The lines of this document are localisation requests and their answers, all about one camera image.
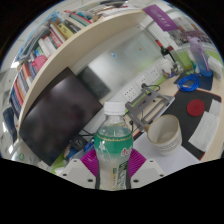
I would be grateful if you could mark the purple pennant flag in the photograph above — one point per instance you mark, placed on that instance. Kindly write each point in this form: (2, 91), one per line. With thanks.
(161, 18)

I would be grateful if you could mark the white paper cup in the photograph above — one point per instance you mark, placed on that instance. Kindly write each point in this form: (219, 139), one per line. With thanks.
(168, 140)

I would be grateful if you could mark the white wall power socket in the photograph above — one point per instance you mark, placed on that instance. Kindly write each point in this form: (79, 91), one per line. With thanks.
(130, 93)
(142, 81)
(154, 72)

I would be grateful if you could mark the group photo poster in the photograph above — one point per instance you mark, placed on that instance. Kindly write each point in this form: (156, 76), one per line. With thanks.
(190, 30)

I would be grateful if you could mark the dark blue mat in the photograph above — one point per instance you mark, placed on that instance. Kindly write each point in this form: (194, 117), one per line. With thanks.
(205, 83)

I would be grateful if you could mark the small white paper napkin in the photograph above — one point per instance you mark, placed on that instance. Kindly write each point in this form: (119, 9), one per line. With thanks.
(216, 108)

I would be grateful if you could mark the green-labelled clear drink bottle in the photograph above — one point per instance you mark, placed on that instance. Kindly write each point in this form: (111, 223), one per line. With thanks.
(113, 143)

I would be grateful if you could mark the wooden shelf with books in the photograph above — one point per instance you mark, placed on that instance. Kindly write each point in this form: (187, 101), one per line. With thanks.
(76, 50)

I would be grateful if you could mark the small blue box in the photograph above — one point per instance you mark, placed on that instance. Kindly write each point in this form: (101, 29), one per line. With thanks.
(89, 145)

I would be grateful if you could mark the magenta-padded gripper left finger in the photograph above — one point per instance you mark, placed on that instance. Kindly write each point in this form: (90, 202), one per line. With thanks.
(89, 163)

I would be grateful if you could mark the white lidded jar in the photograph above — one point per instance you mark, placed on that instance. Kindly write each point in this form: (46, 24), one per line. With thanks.
(165, 66)

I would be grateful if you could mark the grey metal laptop stand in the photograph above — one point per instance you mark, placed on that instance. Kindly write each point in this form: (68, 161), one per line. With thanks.
(150, 106)

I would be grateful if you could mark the small black panel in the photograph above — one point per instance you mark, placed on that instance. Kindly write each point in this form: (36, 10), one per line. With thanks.
(95, 83)

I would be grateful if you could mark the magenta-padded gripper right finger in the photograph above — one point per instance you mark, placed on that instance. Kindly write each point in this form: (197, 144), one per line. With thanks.
(137, 163)

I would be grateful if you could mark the clear green tumbler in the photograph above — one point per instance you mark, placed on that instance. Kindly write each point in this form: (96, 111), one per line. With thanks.
(183, 60)

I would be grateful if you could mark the plain white paper sheet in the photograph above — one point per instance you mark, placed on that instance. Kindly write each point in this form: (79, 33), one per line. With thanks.
(156, 163)

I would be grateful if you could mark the black desk mat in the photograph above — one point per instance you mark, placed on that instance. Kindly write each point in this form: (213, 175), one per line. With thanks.
(185, 126)

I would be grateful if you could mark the flat round red coaster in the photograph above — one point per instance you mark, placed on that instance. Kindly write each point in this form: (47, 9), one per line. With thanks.
(195, 108)

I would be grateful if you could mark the white tissue pack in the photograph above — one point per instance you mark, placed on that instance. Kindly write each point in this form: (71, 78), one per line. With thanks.
(215, 66)

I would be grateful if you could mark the black computer monitor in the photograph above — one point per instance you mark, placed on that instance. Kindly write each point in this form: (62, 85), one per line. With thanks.
(56, 120)

